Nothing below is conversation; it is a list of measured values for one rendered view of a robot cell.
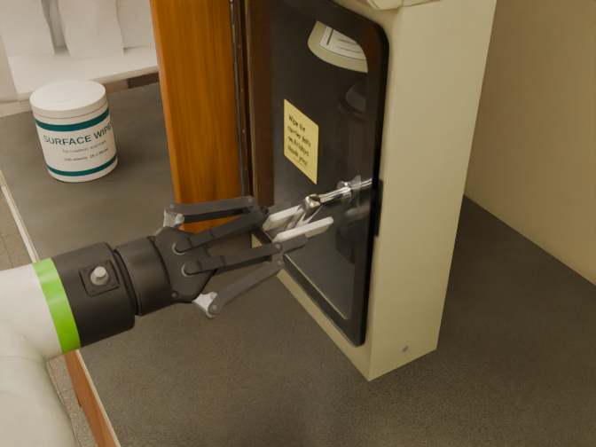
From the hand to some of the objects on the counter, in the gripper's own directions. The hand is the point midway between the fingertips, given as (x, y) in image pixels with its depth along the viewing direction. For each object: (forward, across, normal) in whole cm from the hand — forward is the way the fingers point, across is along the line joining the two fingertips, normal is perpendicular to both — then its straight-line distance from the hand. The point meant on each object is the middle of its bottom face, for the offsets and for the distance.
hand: (298, 223), depth 75 cm
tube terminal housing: (+18, -6, +22) cm, 29 cm away
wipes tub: (-10, +40, +54) cm, 67 cm away
